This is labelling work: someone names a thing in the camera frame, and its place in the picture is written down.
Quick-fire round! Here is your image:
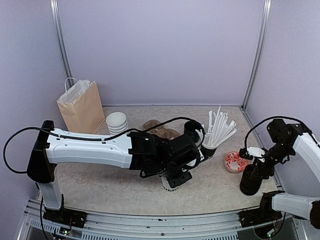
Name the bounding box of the aluminium corner post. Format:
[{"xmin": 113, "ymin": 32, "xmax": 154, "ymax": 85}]
[
  {"xmin": 49, "ymin": 0, "xmax": 76, "ymax": 87},
  {"xmin": 241, "ymin": 0, "xmax": 272, "ymax": 112}
]

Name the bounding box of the right aluminium corner post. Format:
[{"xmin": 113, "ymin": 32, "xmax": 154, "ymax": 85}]
[{"xmin": 241, "ymin": 0, "xmax": 272, "ymax": 112}]

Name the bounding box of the left aluminium corner post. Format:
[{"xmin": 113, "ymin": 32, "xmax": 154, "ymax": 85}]
[{"xmin": 49, "ymin": 0, "xmax": 76, "ymax": 87}]

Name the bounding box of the brown cardboard cup carrier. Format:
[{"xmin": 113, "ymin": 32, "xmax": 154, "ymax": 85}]
[{"xmin": 142, "ymin": 119, "xmax": 180, "ymax": 140}]

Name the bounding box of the red white patterned bowl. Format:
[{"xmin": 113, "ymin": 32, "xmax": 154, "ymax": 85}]
[{"xmin": 224, "ymin": 151, "xmax": 249, "ymax": 173}]

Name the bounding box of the black cup holding straws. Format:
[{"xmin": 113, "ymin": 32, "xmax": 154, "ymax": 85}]
[{"xmin": 200, "ymin": 144, "xmax": 217, "ymax": 161}]

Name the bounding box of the aluminium front frame rail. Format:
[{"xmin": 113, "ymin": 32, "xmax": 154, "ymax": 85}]
[{"xmin": 17, "ymin": 197, "xmax": 308, "ymax": 240}]

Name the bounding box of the brown paper bag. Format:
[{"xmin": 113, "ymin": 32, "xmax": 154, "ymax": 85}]
[{"xmin": 56, "ymin": 79, "xmax": 105, "ymax": 134}]

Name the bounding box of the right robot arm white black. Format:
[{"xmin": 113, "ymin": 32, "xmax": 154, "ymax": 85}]
[{"xmin": 239, "ymin": 116, "xmax": 320, "ymax": 229}]

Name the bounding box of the stack of black cup lids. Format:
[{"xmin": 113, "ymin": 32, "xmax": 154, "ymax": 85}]
[{"xmin": 239, "ymin": 164, "xmax": 263, "ymax": 196}]

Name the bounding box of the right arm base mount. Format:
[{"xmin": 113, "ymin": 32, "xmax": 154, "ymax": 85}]
[{"xmin": 239, "ymin": 190, "xmax": 284, "ymax": 228}]

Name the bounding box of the stack of black cup sleeves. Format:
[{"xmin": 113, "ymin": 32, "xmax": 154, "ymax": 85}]
[{"xmin": 183, "ymin": 120, "xmax": 202, "ymax": 143}]

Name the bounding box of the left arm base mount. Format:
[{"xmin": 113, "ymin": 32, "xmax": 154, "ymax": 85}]
[{"xmin": 43, "ymin": 194, "xmax": 88, "ymax": 229}]

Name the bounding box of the stack of white paper cups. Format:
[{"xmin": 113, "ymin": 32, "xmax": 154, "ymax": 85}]
[{"xmin": 105, "ymin": 112, "xmax": 129, "ymax": 136}]

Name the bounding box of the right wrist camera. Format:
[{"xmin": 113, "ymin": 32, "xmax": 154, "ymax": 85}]
[{"xmin": 239, "ymin": 146, "xmax": 266, "ymax": 160}]

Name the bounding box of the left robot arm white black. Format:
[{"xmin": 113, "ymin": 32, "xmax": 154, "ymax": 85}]
[{"xmin": 24, "ymin": 120, "xmax": 208, "ymax": 223}]

